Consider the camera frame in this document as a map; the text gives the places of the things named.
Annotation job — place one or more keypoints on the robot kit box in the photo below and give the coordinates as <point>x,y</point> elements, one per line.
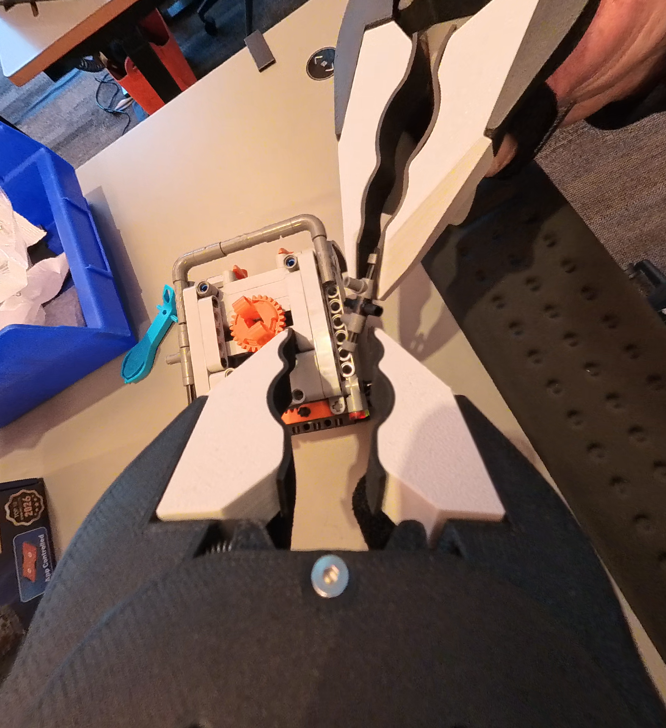
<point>3,580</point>

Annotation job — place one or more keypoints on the person's right hand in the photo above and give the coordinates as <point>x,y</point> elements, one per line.
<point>640,46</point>

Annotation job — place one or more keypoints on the person's right forearm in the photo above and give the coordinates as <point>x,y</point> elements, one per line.
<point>663,102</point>

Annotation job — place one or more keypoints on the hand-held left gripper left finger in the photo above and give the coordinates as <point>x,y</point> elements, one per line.
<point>219,455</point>

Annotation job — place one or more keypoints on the blue plastic bin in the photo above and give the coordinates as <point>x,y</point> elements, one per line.
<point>37,387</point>

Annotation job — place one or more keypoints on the grey toy brick model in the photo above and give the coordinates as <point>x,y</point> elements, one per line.
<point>322,341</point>

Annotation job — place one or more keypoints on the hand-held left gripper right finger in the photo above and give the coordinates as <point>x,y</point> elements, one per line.
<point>441,455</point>

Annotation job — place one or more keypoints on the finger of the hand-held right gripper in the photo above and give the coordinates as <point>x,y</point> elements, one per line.
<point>373,91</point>
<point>458,148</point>

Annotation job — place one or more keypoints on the teal brick separator tool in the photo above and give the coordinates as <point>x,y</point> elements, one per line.
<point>145,353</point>

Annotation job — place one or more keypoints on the round metal table grommet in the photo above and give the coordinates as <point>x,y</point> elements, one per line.
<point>322,64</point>

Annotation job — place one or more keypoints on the wooden desk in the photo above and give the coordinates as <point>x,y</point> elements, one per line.
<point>49,40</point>

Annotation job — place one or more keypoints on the red metal frame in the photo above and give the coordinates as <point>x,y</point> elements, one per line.
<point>151,68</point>

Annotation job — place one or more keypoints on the small black table clip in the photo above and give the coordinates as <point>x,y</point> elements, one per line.
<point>261,51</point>

